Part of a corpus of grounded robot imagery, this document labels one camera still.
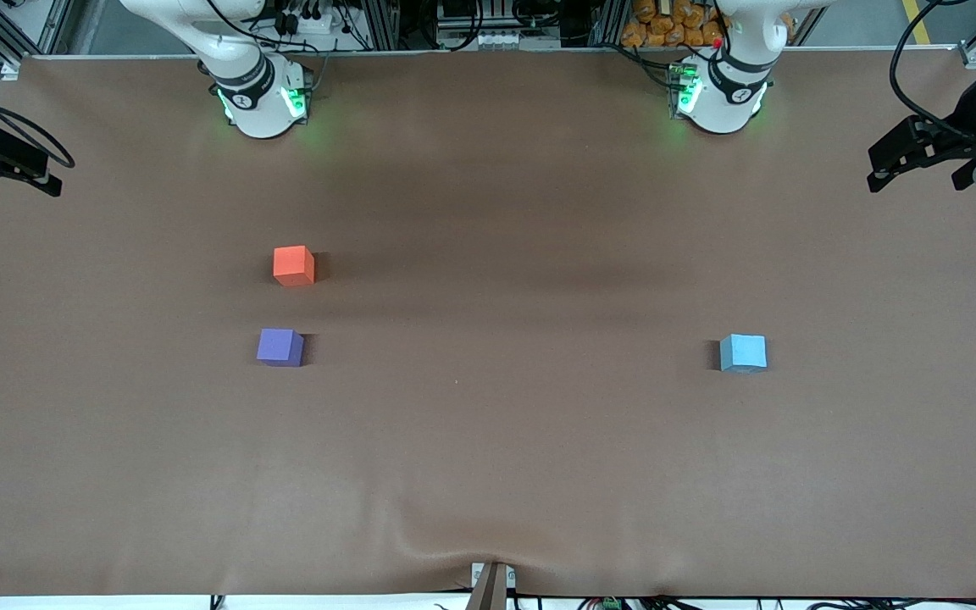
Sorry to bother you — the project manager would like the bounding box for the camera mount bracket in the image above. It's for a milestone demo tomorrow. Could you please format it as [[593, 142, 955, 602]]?
[[467, 561, 517, 610]]

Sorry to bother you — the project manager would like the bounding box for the orange foam block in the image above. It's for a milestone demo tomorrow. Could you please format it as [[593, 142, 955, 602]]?
[[273, 245, 316, 287]]

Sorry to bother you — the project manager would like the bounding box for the small electronics board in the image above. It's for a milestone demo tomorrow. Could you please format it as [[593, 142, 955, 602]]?
[[666, 61, 702, 118]]

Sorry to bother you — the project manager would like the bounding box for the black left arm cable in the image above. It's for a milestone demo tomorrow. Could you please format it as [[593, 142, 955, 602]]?
[[888, 0, 976, 141]]

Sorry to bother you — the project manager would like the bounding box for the brown table mat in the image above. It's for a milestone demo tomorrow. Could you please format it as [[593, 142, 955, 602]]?
[[0, 49, 976, 598]]

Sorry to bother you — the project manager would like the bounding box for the light blue foam block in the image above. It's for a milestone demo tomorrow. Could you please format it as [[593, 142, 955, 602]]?
[[719, 333, 768, 374]]

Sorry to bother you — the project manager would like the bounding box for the white power strip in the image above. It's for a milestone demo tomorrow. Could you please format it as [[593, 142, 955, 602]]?
[[463, 30, 533, 51]]

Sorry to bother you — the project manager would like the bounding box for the power strip with black plugs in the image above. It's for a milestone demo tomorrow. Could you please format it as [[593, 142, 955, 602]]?
[[274, 0, 338, 36]]

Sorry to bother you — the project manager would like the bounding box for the black equipment rack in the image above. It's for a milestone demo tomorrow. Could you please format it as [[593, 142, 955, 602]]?
[[399, 0, 624, 52]]

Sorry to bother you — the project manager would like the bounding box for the purple foam block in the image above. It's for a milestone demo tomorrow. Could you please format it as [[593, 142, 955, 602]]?
[[256, 328, 305, 368]]

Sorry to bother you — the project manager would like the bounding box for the bag of orange items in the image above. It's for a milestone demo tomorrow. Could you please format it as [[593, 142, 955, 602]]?
[[621, 0, 796, 50]]

